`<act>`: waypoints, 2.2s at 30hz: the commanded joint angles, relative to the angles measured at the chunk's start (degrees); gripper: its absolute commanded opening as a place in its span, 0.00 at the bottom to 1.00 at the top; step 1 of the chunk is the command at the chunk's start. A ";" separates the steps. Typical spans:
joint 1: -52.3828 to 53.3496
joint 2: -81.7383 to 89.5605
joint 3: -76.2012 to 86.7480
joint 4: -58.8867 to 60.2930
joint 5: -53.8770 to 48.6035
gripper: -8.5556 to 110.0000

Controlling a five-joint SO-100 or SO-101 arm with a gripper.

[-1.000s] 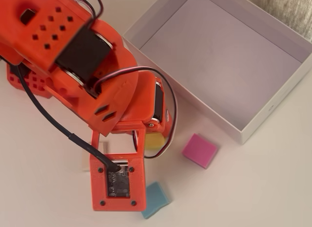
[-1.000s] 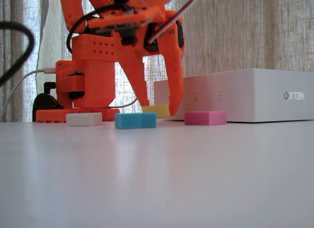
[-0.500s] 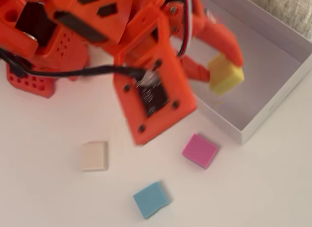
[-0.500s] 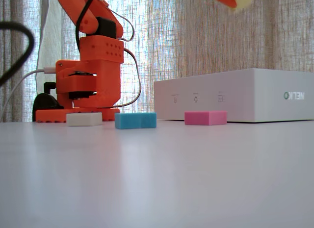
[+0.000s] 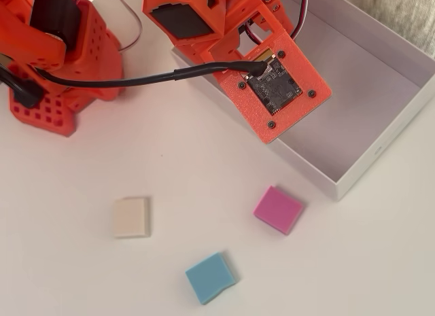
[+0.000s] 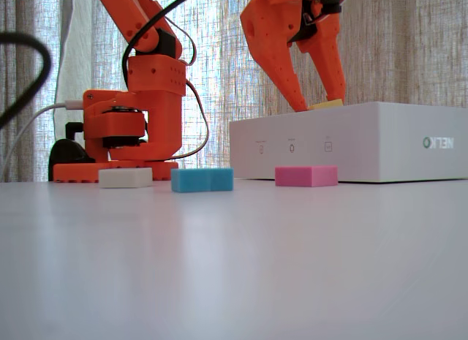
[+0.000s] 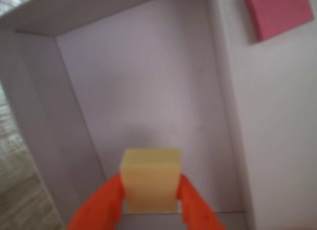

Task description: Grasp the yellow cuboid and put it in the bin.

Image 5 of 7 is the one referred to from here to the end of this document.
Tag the orange gripper with sticker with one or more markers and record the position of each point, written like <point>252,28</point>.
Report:
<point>272,15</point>

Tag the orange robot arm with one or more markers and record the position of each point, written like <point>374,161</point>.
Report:
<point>85,57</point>

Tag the white cardboard box bin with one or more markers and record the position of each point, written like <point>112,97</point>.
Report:
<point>357,102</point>

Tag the pink foam cuboid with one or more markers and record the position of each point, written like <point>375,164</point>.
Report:
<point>278,209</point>

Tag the white foam cuboid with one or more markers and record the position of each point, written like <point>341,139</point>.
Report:
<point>130,216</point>

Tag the blue foam cuboid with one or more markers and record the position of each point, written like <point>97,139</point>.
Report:
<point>210,278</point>

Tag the beige woven curtain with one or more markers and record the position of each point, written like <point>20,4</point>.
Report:
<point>401,13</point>

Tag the wrist camera on orange mount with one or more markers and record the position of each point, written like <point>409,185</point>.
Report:
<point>275,88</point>

